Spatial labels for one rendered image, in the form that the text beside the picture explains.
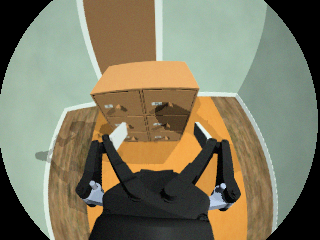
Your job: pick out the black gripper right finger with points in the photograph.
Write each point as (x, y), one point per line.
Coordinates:
(226, 191)

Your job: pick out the small brown chest of drawers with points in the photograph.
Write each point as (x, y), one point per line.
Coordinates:
(144, 76)

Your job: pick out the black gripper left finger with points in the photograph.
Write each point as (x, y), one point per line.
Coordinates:
(89, 188)

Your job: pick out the dark brown drawer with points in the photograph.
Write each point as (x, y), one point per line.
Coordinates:
(159, 101)
(165, 135)
(136, 136)
(164, 122)
(130, 102)
(133, 123)

